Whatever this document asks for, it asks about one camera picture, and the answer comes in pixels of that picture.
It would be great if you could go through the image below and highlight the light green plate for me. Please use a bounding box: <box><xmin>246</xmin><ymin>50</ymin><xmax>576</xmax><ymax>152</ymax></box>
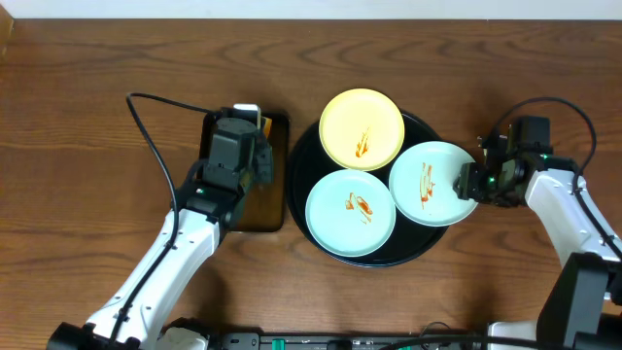
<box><xmin>389</xmin><ymin>141</ymin><xmax>477</xmax><ymax>227</ymax></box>

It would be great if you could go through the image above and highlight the light blue plate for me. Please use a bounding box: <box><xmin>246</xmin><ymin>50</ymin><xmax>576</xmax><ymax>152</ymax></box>
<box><xmin>305</xmin><ymin>169</ymin><xmax>397</xmax><ymax>258</ymax></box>

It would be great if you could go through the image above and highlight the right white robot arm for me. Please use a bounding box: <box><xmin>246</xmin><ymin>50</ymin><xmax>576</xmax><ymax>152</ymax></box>
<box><xmin>454</xmin><ymin>138</ymin><xmax>621</xmax><ymax>349</ymax></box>

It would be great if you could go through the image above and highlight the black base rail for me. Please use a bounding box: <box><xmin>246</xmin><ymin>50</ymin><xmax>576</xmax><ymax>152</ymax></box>
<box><xmin>159</xmin><ymin>318</ymin><xmax>487</xmax><ymax>350</ymax></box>

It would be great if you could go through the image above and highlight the rectangular black water tray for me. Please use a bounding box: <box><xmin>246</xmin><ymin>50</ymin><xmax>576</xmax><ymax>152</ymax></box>
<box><xmin>230</xmin><ymin>111</ymin><xmax>290</xmax><ymax>233</ymax></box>

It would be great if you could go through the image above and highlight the orange green sponge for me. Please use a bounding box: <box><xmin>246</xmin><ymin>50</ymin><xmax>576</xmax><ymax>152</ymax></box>
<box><xmin>261</xmin><ymin>117</ymin><xmax>272</xmax><ymax>138</ymax></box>

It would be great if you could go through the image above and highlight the yellow plate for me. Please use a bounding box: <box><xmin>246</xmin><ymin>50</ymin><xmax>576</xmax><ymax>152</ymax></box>
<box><xmin>319</xmin><ymin>88</ymin><xmax>405</xmax><ymax>171</ymax></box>

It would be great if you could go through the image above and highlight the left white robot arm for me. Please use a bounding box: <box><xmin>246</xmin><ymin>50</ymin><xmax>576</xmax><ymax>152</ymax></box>
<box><xmin>47</xmin><ymin>115</ymin><xmax>273</xmax><ymax>349</ymax></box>

